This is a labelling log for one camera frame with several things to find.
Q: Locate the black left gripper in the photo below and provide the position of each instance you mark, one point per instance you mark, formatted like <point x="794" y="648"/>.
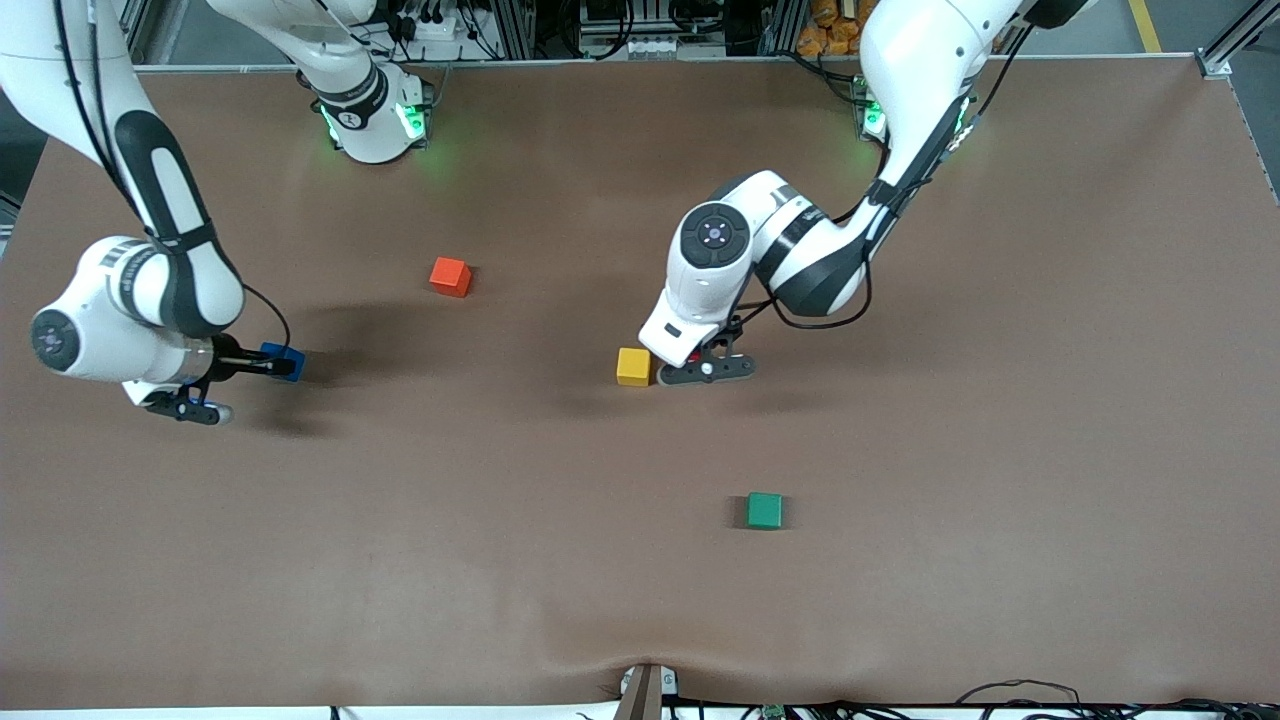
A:
<point x="721" y="342"/>

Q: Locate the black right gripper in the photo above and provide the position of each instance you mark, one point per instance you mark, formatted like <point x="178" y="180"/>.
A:
<point x="229" y="361"/>

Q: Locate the blue wooden block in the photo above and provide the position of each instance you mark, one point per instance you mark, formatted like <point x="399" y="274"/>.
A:
<point x="275" y="350"/>

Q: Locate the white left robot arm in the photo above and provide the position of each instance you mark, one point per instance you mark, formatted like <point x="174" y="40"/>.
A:
<point x="900" y="60"/>

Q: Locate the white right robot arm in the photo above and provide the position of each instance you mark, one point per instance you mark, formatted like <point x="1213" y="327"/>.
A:
<point x="100" y="340"/>

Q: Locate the yellow wooden block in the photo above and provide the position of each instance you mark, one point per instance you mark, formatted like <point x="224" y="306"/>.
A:
<point x="631" y="370"/>

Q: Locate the green wooden block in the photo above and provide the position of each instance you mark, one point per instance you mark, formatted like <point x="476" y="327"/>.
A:
<point x="765" y="510"/>

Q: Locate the orange wooden block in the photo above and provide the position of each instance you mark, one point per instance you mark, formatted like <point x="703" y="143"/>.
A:
<point x="450" y="277"/>

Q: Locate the brown table cover sheet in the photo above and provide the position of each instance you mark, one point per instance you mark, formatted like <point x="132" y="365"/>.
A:
<point x="640" y="600"/>

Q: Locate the white terminal block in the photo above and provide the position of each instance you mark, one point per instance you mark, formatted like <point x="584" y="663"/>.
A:
<point x="655" y="46"/>

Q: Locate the pile of orange toys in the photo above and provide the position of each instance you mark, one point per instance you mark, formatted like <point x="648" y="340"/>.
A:
<point x="830" y="30"/>

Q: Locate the white power strip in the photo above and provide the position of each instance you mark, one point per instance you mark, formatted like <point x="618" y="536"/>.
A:
<point x="430" y="28"/>

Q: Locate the aluminium frame profile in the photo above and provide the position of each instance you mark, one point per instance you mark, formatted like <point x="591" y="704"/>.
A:
<point x="512" y="28"/>
<point x="775" y="25"/>
<point x="1225" y="55"/>

